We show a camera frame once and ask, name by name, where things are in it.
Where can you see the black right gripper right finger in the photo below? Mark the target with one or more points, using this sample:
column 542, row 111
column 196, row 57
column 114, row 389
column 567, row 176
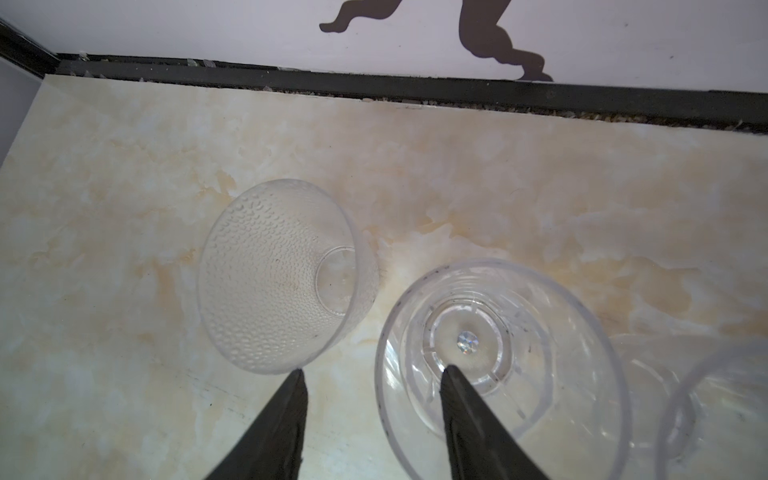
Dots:
column 479, row 446

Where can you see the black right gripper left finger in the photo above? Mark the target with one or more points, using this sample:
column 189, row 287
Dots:
column 271, row 448

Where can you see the clear faceted glass tumbler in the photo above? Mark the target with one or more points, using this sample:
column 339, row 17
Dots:
column 534, row 353

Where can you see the clear cup back row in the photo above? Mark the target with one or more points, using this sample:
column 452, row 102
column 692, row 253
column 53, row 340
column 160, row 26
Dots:
column 284, row 275

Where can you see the black back base frame bar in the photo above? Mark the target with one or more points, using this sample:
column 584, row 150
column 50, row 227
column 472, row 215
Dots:
column 717, row 110

